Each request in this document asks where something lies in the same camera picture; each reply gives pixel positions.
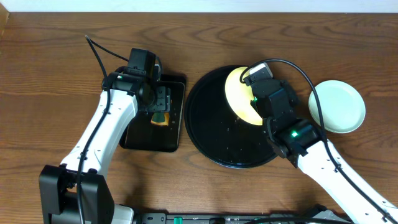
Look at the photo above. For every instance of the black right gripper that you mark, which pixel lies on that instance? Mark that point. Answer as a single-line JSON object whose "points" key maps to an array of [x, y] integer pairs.
{"points": [[293, 98]]}

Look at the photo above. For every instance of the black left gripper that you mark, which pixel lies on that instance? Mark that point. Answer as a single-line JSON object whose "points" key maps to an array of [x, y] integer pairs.
{"points": [[163, 101]]}

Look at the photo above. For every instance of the orange green scrub sponge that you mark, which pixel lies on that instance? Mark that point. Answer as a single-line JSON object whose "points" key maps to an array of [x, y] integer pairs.
{"points": [[160, 119]]}

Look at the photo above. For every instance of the yellow plate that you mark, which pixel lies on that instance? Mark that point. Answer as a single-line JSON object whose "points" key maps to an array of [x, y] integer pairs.
{"points": [[239, 97]]}

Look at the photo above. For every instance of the light blue plate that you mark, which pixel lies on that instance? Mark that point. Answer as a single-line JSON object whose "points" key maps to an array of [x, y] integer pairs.
{"points": [[343, 108]]}

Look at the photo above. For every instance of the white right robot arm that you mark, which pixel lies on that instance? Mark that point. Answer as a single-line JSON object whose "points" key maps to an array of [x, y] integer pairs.
{"points": [[308, 149]]}

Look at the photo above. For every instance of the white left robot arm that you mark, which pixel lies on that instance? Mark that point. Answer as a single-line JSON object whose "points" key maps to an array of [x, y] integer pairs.
{"points": [[76, 191]]}

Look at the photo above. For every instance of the black rectangular tray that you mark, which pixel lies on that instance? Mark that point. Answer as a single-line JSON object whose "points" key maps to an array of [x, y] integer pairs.
{"points": [[141, 134]]}

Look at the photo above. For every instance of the black round tray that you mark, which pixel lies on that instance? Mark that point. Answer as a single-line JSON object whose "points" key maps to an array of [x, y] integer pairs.
{"points": [[217, 132]]}

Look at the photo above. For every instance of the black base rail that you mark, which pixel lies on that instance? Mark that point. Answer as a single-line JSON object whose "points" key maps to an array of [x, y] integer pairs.
{"points": [[318, 212]]}

